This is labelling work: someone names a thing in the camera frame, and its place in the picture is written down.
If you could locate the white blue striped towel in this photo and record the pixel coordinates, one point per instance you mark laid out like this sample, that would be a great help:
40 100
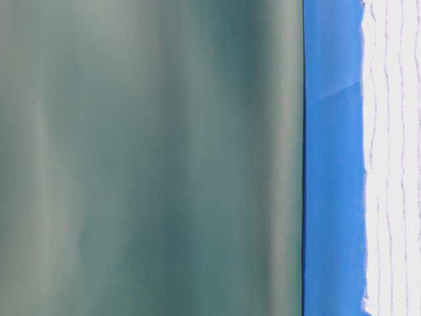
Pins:
391 147

